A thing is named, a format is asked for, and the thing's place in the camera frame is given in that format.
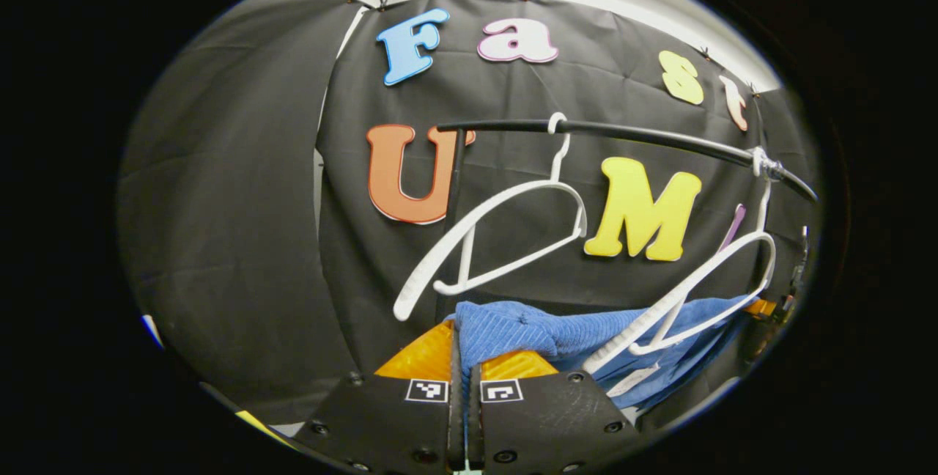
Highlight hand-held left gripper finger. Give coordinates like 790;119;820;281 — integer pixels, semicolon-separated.
466;349;647;473
293;320;465;474

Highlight black clothes rack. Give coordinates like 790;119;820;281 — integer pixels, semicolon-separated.
434;118;819;323

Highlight white plastic hanger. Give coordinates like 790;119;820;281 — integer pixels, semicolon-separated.
393;111;589;323
582;145;783;375

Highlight blue garment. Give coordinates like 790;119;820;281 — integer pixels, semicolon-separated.
447;295;763;410

